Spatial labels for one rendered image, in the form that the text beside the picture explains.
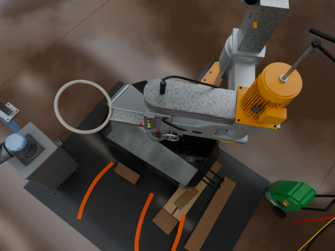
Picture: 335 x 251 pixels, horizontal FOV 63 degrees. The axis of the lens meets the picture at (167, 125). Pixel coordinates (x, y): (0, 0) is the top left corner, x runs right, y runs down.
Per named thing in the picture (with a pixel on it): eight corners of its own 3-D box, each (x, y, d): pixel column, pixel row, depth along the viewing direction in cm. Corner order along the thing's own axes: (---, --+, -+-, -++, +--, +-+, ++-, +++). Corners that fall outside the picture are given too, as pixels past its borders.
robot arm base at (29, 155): (28, 162, 249) (24, 160, 240) (11, 152, 250) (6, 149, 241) (41, 145, 255) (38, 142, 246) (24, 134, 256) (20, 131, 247)
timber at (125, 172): (114, 172, 335) (113, 170, 324) (120, 164, 339) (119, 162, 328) (135, 185, 332) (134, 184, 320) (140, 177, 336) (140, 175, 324)
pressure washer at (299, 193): (298, 200, 340) (346, 192, 258) (279, 219, 330) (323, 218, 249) (277, 178, 347) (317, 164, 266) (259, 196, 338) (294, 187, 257)
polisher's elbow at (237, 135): (225, 117, 235) (232, 108, 217) (247, 119, 236) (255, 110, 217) (225, 138, 229) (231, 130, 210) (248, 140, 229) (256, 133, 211)
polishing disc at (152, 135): (163, 116, 272) (163, 116, 271) (173, 135, 266) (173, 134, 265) (143, 125, 268) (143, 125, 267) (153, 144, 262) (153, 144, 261)
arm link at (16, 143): (34, 148, 244) (27, 144, 227) (16, 159, 239) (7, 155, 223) (26, 134, 247) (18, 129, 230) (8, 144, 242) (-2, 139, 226)
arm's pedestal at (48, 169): (55, 196, 323) (24, 187, 243) (26, 169, 332) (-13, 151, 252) (85, 165, 338) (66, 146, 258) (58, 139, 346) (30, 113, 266)
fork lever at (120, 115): (185, 118, 253) (186, 116, 248) (183, 138, 246) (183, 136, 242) (111, 105, 251) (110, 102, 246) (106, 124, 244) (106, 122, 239)
